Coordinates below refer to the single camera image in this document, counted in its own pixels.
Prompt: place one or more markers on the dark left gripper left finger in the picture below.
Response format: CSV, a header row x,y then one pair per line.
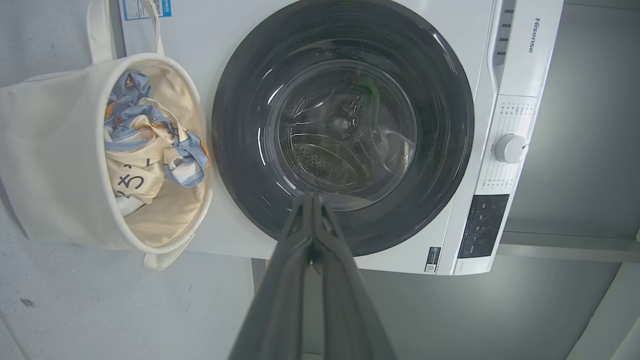
x,y
280,300

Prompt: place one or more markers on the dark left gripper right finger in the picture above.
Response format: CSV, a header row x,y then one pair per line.
x,y
345,310

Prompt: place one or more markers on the black-rimmed glass washer door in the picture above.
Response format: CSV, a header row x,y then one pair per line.
x,y
440,165

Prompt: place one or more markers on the blue patterned garment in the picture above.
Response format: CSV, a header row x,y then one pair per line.
x,y
140,170

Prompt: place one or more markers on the white plastic control knob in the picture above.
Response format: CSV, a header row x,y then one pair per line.
x,y
510,148

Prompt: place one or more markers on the cream canvas laundry basket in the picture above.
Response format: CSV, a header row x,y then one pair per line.
x,y
50,160

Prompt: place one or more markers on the white front-load washing machine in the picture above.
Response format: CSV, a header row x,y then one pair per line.
x,y
200,30

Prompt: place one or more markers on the small qr code sticker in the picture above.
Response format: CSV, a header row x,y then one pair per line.
x,y
433,260

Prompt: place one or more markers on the black touch control panel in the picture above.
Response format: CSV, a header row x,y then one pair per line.
x,y
482,225

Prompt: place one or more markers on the blue energy label sticker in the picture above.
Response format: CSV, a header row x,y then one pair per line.
x,y
140,10

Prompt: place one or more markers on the white detergent drawer front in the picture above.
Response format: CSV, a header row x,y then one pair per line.
x,y
535,50

